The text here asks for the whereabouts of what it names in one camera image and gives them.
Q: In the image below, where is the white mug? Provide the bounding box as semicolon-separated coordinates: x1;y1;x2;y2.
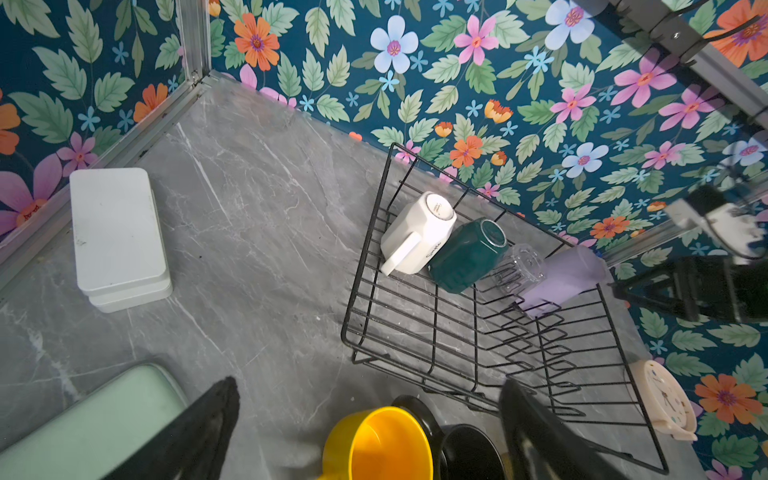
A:
380;191;457;275

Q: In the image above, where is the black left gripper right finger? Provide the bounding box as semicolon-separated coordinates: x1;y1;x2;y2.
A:
499;379;625;479

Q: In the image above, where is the clear glass cup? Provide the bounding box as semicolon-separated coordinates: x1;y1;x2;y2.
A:
494;244;546;295

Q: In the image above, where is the lilac cup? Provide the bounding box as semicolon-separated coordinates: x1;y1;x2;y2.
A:
519;246;607;319

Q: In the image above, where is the yellow mug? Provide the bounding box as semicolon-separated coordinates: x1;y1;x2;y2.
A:
320;406;434;479

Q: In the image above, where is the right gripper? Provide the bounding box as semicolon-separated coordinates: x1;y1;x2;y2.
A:
610;256;767;324

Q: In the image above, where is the black wire dish rack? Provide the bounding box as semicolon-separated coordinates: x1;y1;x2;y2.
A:
341;143;670;475

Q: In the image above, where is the pale green case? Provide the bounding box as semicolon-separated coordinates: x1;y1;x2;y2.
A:
1;363;188;479

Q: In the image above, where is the aluminium frame post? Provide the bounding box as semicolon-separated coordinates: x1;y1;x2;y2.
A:
176;0;212;86

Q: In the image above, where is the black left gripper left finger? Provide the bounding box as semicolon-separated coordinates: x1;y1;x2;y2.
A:
106;376;240;480

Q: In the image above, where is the black mug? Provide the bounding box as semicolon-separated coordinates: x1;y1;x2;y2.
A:
392;395;506;480

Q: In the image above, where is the white rectangular box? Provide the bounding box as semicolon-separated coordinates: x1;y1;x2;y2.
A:
69;167;173;313

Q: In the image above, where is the green mug cream inside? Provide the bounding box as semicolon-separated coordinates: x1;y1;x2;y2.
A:
427;218;509;294

